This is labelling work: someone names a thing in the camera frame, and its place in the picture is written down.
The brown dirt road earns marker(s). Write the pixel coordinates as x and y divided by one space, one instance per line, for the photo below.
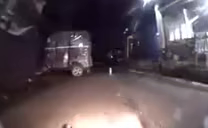
102 96

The dark three-wheeled vehicle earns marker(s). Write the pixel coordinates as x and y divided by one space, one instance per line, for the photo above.
68 50

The robot's own part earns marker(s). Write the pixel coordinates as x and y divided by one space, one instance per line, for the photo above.
66 126

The pale kerb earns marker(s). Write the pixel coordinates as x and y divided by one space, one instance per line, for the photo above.
178 79

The building with lit windows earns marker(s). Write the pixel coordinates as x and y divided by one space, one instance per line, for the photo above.
178 33

